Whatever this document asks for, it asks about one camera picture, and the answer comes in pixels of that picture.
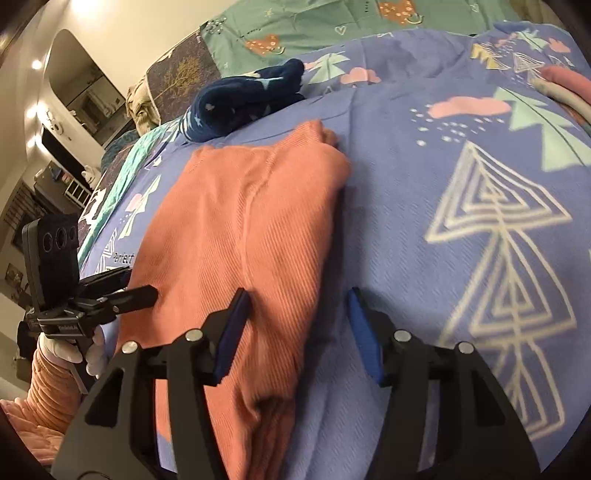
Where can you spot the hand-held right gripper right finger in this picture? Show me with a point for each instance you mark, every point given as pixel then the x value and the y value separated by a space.
pixel 367 341

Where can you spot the dark cabinet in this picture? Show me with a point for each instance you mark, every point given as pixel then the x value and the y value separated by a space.
pixel 51 194

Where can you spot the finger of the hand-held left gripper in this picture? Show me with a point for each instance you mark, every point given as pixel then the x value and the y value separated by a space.
pixel 108 279
pixel 134 300

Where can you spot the arched wall niche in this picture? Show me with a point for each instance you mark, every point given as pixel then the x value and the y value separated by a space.
pixel 85 87

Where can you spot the person's left hand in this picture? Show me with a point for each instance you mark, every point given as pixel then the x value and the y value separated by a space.
pixel 94 355

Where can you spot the purple tree print bed cover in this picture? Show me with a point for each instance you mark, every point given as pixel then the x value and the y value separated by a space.
pixel 415 184

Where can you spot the teal quilt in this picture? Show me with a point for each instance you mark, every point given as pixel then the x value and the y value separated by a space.
pixel 147 147

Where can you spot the salmon knit shirt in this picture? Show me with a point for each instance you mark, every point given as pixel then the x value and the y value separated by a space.
pixel 240 221

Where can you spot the grey folded garment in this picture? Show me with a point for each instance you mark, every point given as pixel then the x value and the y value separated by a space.
pixel 561 102

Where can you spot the navy star print blanket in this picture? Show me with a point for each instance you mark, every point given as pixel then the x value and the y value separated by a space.
pixel 231 106

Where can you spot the beige crumpled clothing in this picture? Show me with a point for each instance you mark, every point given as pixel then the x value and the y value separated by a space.
pixel 141 106

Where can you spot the dark tree print pillow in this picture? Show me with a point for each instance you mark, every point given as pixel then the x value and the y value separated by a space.
pixel 180 78

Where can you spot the pink folded garment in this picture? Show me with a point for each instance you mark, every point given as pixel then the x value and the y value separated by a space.
pixel 570 83

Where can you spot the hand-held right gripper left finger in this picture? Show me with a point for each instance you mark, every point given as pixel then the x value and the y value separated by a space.
pixel 228 341

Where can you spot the green printed pillow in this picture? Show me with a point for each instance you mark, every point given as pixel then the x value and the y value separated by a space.
pixel 323 23

